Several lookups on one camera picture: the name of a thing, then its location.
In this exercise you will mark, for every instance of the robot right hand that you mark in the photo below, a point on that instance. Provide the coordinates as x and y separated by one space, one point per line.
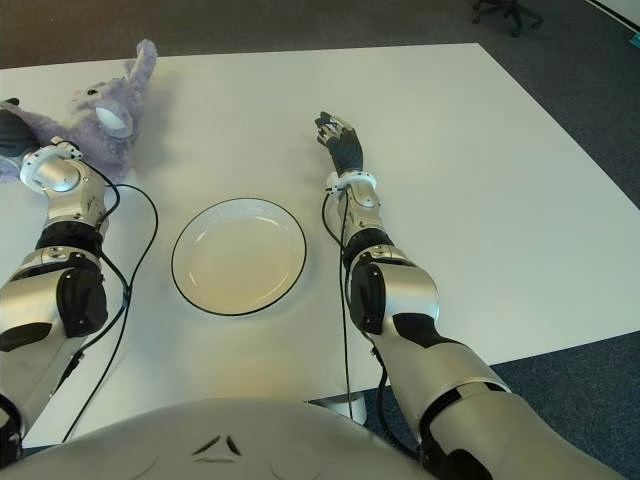
347 150

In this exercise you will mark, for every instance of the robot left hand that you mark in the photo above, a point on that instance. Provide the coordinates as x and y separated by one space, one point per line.
15 137

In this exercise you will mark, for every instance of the purple plush bunny doll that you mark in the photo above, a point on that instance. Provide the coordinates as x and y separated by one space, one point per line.
100 140

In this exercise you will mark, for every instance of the robot right arm silver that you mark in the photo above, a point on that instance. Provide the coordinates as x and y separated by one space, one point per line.
435 320

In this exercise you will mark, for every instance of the robot left arm silver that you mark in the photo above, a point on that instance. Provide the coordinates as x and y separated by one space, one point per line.
50 300

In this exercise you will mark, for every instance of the white plate black rim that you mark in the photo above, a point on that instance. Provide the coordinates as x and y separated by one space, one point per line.
239 257

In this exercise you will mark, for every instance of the black office chair base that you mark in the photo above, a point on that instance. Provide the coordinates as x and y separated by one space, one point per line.
507 12

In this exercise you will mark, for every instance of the white table leg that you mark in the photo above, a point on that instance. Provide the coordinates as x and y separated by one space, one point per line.
350 402

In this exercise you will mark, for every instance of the teal box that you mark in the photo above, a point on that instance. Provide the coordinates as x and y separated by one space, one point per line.
634 42

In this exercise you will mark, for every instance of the silver robot torso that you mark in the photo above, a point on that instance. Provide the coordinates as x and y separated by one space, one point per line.
210 440

